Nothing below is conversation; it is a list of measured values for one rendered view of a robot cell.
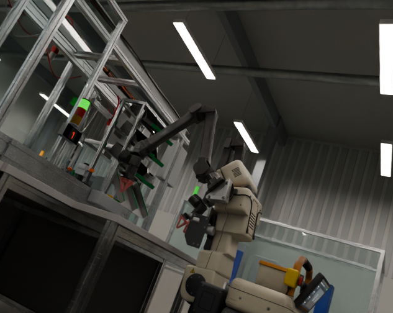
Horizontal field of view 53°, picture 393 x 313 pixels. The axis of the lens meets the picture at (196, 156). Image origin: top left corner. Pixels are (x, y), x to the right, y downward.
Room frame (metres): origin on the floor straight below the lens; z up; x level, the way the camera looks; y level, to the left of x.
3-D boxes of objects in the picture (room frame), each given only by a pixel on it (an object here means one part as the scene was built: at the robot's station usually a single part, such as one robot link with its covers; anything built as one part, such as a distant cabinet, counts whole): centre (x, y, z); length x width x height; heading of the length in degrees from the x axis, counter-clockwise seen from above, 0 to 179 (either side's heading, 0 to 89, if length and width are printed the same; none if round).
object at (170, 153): (3.97, 0.21, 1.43); 0.30 x 0.09 x 1.13; 153
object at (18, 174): (2.38, 0.88, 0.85); 1.50 x 1.41 x 0.03; 153
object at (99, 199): (2.00, 0.33, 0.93); 0.21 x 0.07 x 0.06; 153
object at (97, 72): (2.07, 0.70, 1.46); 0.03 x 0.03 x 1.00; 63
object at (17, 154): (1.86, 0.47, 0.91); 0.89 x 0.06 x 0.11; 153
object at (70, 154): (3.07, 0.92, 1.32); 0.14 x 0.14 x 0.38
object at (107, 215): (2.17, 0.26, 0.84); 0.90 x 0.70 x 0.03; 149
